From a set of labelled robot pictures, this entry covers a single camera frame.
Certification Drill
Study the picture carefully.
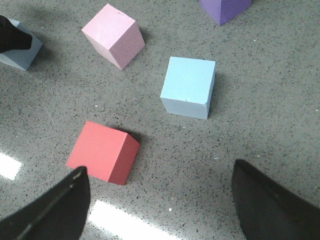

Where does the textured red foam cube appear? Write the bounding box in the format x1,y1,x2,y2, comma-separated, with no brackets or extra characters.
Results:
66,121,140,186

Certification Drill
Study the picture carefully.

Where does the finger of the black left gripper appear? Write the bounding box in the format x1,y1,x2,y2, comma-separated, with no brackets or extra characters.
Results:
0,15,33,53

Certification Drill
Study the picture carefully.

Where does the light blue foam cube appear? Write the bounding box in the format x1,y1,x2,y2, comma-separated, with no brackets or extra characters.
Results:
0,18,43,71
160,56,216,120

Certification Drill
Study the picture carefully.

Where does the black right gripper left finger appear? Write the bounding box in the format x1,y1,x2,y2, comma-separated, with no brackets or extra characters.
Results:
0,166,91,240

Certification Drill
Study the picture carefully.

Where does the pink foam cube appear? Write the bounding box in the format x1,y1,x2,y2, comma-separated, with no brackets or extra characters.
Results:
82,4,145,70

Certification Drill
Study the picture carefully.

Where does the far purple foam cube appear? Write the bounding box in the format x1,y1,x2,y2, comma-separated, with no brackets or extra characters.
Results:
199,0,252,26

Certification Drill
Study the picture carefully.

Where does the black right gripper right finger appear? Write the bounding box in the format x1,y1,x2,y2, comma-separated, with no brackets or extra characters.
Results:
231,159,320,240

